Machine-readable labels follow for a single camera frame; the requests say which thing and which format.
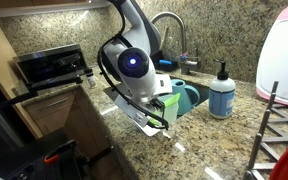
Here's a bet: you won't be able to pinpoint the translucent plastic container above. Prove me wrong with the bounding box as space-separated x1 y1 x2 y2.
154 102 179 123

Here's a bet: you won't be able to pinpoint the stainless steel sink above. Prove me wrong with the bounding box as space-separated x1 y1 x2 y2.
103 70 211 138

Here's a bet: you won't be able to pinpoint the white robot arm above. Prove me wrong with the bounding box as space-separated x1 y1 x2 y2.
97 0 172 129

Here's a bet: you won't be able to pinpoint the pink white cutting board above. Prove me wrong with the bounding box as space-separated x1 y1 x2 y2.
256 7 288 105

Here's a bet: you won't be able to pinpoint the stainless steel faucet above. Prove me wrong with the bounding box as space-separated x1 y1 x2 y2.
151 11 201 75

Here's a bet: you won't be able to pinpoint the blue white soap dispenser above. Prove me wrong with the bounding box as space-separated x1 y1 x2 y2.
209 60 236 119

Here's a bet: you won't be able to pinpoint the wooden cabinet drawers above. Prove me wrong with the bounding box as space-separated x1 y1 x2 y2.
26 87 110 157

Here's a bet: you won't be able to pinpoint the black equipment with orange clip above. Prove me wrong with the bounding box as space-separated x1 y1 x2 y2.
0 129 91 180

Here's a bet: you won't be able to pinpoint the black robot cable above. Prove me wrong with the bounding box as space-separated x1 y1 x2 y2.
96 0 170 131

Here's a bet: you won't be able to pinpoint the small white bottle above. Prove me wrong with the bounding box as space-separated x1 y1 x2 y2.
86 73 97 88

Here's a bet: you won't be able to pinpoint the black utensil caddy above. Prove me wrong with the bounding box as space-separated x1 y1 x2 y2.
151 51 178 72

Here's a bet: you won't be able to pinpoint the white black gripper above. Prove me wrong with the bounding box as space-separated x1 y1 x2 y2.
114 73 172 129

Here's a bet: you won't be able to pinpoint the metal dish rack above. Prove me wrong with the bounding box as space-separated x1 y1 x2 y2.
243 81 288 180

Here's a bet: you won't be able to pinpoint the teal watering can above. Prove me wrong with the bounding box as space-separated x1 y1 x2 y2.
171 79 200 116

